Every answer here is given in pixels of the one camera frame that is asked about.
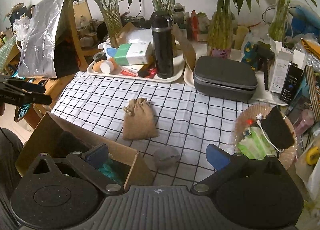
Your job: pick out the brown drawstring pouch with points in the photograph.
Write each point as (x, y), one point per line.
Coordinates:
(139, 122)

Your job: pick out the grey zip case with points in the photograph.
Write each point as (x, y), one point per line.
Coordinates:
(224, 78)

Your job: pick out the small black tripod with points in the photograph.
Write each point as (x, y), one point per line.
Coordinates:
(264, 55)

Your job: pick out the black pouch on plate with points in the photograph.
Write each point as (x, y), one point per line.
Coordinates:
(277, 130)

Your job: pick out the green wet wipes pack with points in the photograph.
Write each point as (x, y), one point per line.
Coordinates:
(255, 145)

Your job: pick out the green white tissue box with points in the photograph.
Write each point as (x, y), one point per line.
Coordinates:
(134, 54)

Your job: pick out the white product box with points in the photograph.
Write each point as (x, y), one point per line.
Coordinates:
(278, 70)

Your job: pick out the checked tablecloth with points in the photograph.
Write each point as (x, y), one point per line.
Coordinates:
(185, 119)

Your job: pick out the black product box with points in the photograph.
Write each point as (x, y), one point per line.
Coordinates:
(294, 77)

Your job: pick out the yellow tape measure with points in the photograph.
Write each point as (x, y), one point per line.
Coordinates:
(312, 156)

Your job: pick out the white cap bottle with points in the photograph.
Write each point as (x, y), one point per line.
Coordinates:
(108, 66)

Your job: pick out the glass vase with bamboo middle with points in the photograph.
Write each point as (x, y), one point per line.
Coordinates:
(164, 6)

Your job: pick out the glass vase with bamboo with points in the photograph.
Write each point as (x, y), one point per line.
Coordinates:
(164, 6)
(220, 35)
(111, 16)

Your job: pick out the glass vase with bamboo left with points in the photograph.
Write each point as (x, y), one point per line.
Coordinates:
(111, 16)

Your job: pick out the red white flat box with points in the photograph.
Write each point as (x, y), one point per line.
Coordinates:
(138, 70)

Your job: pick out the wooden side table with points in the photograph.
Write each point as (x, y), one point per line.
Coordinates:
(54, 87)

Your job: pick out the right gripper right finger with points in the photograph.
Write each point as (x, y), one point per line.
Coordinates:
(227, 167)

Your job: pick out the silver foil bag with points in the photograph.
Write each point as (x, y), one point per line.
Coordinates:
(37, 57)

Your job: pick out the glass vase with bamboo right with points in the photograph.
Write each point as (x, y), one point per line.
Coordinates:
(220, 35)

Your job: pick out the black thermos bottle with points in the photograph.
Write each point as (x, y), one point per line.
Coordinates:
(161, 26)

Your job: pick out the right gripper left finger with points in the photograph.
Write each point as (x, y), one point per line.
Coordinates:
(86, 165)

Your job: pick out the cardboard box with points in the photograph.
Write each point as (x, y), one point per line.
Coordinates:
(58, 138)

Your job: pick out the teal mesh bath sponge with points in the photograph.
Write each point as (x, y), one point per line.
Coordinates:
(111, 169)

